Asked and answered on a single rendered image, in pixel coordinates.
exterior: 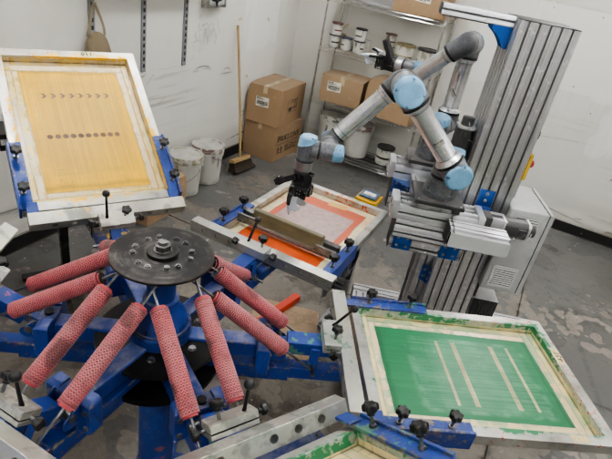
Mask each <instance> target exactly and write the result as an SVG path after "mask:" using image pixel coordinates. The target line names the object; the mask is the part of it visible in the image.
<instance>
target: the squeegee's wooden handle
mask: <svg viewBox="0 0 612 459"><path fill-rule="evenodd" d="M258 216H259V217H261V222H260V223H258V224H260V225H261V226H263V227H266V228H268V229H270V230H274V231H276V232H279V233H280V234H282V235H285V236H287V237H289V238H292V239H294V240H297V241H299V242H302V243H304V244H306V245H309V246H311V247H313V248H314V250H315V248H316V246H315V245H316V244H319V245H321V246H323V243H324V239H325V236H324V235H322V234H320V233H318V232H316V231H313V230H311V229H307V228H304V227H303V226H301V225H298V224H296V223H293V222H291V221H288V220H286V219H283V218H281V217H278V216H276V215H274V214H271V213H269V212H267V211H265V210H262V209H259V208H256V209H255V210H254V213H253V218H256V217H258Z"/></svg>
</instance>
